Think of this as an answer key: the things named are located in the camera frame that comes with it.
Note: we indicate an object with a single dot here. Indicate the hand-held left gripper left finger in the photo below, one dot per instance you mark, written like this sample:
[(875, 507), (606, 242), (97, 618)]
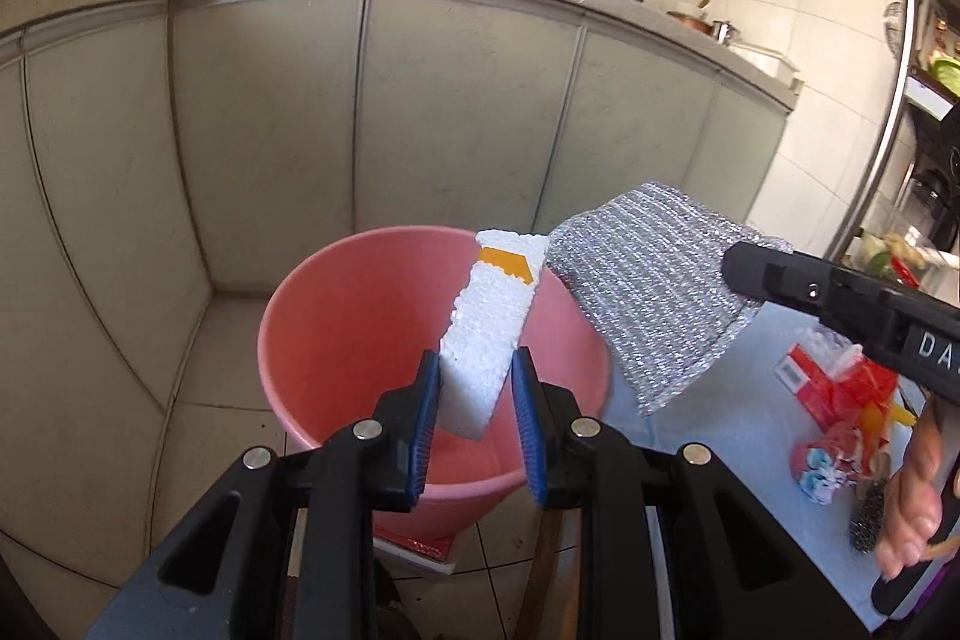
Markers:
[(424, 419)]

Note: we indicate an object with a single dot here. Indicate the grey kitchen counter cabinet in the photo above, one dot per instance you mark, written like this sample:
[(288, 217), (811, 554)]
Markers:
[(450, 108)]

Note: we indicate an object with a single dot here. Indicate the person's right hand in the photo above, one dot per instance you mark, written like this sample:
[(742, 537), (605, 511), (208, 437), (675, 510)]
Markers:
[(911, 497)]

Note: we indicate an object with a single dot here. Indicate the red flat box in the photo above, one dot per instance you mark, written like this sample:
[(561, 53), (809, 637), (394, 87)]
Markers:
[(416, 550)]

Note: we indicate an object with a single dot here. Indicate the black kitchen appliance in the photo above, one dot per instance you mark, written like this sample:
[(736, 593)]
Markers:
[(930, 175)]

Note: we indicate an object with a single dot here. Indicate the light blue floral tablecloth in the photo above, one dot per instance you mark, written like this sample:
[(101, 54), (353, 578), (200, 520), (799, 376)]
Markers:
[(712, 415)]

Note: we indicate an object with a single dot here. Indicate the copper pot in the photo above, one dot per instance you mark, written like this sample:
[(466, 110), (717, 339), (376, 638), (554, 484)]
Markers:
[(694, 20)]

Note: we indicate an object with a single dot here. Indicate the silver scouring cloth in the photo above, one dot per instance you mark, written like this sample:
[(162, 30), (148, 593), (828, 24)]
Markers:
[(645, 295)]

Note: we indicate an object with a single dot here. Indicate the white foam block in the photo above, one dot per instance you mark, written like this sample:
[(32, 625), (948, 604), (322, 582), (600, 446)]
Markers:
[(487, 340)]

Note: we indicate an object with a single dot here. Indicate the red blue snack wrapper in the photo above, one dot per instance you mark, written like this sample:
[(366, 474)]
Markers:
[(821, 471)]

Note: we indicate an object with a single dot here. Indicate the metal pole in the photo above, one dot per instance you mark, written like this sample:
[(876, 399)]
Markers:
[(892, 85)]

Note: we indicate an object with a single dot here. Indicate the crumpled red wrapper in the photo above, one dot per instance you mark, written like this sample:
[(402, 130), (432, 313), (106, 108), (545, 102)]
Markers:
[(862, 392)]

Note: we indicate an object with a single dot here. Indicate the pink plastic bucket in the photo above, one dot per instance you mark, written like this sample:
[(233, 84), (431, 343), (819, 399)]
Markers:
[(352, 325)]

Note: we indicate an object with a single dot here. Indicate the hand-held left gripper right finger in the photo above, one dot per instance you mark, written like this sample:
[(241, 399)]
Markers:
[(525, 419)]

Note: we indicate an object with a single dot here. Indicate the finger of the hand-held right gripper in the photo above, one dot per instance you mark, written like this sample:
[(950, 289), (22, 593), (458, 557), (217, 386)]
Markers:
[(787, 280)]

